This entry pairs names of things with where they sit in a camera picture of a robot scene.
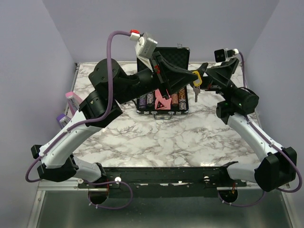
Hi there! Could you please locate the black poker chip case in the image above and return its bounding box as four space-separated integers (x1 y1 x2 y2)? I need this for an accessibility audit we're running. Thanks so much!
135 44 190 120

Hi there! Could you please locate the orange poker chip stack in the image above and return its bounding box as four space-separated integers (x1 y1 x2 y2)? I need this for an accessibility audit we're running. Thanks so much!
178 88 186 101

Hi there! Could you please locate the pink metronome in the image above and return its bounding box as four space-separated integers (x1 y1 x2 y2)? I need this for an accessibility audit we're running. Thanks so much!
65 92 83 115

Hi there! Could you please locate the pink playing card deck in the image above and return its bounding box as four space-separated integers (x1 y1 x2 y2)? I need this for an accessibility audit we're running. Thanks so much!
154 89 171 110

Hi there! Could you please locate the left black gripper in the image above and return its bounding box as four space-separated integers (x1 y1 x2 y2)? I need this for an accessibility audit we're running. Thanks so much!
114 50 198 105

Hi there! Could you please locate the aluminium extrusion frame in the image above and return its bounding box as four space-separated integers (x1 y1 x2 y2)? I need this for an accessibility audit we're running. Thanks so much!
38 175 83 190

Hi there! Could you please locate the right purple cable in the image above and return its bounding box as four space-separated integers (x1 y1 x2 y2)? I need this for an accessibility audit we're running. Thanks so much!
218 51 299 207

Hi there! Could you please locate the purple cable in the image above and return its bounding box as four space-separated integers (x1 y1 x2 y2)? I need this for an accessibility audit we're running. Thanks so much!
218 51 299 207
25 29 141 210

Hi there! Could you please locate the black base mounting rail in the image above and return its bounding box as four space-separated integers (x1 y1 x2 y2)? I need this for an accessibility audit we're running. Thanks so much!
78 166 246 198

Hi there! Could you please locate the black triangle dealer button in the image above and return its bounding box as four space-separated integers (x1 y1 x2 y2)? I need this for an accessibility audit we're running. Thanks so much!
155 101 165 110

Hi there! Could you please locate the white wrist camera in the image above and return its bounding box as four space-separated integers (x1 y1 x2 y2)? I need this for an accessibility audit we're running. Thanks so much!
214 48 239 63
135 32 158 70

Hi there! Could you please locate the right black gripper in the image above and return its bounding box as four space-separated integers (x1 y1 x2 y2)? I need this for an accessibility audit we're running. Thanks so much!
189 57 240 103

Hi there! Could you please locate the yellow key tag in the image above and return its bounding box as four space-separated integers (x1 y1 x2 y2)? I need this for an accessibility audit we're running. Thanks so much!
192 71 202 87

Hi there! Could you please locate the grey poker chip stack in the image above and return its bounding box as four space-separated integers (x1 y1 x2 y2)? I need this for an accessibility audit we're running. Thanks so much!
146 93 154 106

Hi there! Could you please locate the purple poker chip stack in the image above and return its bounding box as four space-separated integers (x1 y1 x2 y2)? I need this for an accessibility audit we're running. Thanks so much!
139 95 146 109

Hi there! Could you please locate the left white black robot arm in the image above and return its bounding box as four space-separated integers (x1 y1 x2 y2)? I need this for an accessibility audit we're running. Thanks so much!
31 52 198 188

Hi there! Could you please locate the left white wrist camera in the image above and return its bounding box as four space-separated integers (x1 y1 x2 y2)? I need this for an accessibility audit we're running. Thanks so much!
135 32 158 70

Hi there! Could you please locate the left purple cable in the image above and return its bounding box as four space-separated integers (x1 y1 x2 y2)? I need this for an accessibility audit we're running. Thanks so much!
25 29 141 210

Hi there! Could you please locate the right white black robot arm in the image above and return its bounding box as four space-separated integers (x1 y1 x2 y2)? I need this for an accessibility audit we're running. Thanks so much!
192 58 301 192

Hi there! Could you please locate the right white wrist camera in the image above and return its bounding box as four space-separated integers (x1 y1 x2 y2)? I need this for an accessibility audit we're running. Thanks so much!
214 48 239 63

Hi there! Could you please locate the purple metronome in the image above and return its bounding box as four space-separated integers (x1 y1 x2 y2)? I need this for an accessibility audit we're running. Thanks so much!
56 114 71 129

